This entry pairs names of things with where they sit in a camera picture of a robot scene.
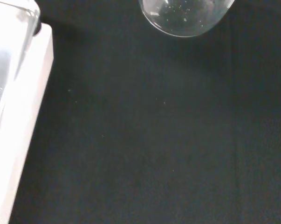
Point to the white electronic balance steel pan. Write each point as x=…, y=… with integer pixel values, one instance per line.
x=21, y=121

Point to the black bench cloth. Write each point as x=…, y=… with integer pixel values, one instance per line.
x=154, y=130

